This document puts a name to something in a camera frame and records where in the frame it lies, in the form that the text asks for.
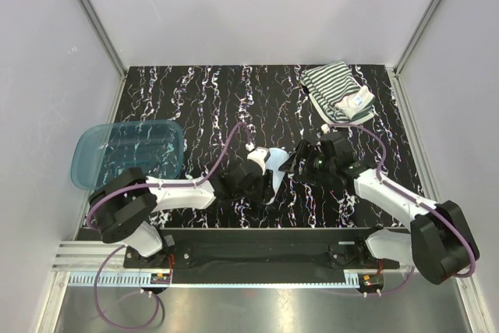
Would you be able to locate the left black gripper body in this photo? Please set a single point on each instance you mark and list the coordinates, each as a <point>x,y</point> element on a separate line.
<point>259,191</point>

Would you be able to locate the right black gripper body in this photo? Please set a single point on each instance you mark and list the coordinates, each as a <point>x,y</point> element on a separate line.
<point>316,167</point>

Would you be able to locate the light blue towel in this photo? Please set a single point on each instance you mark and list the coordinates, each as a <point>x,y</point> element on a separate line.
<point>276,159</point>

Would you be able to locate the green white striped towel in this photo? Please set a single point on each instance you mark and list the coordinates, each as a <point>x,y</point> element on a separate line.
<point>336,95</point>

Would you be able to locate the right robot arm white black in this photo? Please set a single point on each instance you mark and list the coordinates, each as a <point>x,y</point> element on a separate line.
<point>438,242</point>

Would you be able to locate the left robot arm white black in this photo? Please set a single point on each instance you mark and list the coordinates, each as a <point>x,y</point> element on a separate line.
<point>119,211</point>

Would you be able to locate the blue transparent plastic container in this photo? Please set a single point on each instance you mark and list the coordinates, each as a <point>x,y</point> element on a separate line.
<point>103,152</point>

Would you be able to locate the right electronics board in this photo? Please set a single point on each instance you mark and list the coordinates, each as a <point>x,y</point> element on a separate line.
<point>373,280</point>

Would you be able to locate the electronics board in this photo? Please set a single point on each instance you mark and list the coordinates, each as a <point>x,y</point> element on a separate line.
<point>373,280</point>
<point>161,278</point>

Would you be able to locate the left electronics board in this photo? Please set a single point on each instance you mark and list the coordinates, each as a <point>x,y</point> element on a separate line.
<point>161,278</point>

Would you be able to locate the aluminium frame rail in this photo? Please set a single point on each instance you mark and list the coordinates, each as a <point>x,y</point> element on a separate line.
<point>103,265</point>

